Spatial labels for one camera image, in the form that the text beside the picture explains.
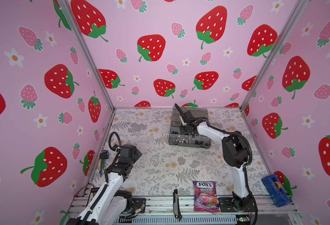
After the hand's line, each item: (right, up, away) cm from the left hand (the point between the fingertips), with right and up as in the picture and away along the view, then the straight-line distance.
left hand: (133, 153), depth 84 cm
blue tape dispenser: (+80, -17, -10) cm, 83 cm away
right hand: (+32, +15, +16) cm, 39 cm away
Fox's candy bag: (+42, -22, -9) cm, 48 cm away
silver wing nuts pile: (+31, +6, +14) cm, 34 cm away
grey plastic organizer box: (+44, +6, +14) cm, 46 cm away
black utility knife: (+26, -25, -11) cm, 38 cm away
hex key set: (-22, -3, +7) cm, 23 cm away
